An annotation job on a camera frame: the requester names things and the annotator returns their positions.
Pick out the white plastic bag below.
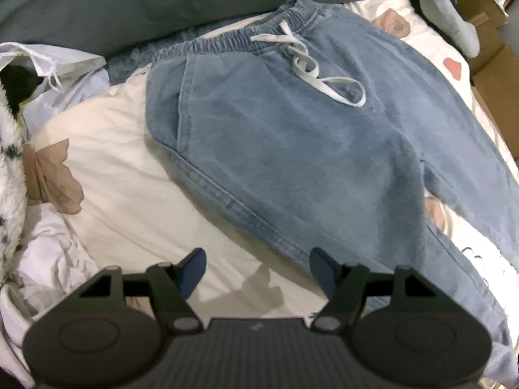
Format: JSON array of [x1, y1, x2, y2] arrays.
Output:
[[0, 41, 108, 114]]

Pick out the small cardboard box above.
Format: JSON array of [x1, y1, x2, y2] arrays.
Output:
[[446, 0, 509, 29]]

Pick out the flattened brown cardboard box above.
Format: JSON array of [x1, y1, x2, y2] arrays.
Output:
[[466, 44, 519, 159]]

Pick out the white crumpled cloth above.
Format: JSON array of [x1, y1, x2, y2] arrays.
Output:
[[0, 200, 100, 385]]

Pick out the dark grey pillow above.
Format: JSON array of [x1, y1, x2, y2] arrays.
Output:
[[0, 0, 412, 57]]

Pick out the cream bear print blanket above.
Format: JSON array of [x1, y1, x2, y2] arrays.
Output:
[[24, 0, 519, 333]]

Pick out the grey neck pillow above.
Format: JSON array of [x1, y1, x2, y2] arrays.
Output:
[[409, 0, 481, 58]]

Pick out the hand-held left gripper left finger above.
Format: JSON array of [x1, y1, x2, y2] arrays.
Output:
[[77, 247, 207, 333]]

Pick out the blue fluffy blanket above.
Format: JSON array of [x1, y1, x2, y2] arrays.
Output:
[[104, 28, 199, 88]]

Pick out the blue denim pants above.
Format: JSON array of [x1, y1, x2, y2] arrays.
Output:
[[145, 0, 519, 382]]

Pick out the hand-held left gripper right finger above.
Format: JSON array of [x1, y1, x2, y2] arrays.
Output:
[[310, 246, 441, 333]]

